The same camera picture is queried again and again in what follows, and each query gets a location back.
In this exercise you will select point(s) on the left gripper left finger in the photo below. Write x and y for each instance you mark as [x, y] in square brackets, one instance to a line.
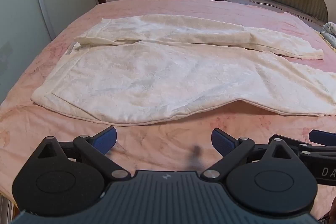
[93, 152]

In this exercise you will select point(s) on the folded white printed quilt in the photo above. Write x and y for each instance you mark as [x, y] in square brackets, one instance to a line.
[329, 33]

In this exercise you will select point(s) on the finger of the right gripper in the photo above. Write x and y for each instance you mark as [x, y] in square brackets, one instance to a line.
[322, 137]

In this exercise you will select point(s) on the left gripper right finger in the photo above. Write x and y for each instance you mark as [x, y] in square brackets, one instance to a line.
[234, 152]

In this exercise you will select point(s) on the cream white fleece pants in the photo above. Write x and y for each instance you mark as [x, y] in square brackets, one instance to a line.
[155, 68]

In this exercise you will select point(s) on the pink fleece blanket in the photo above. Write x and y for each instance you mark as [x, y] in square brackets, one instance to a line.
[42, 172]

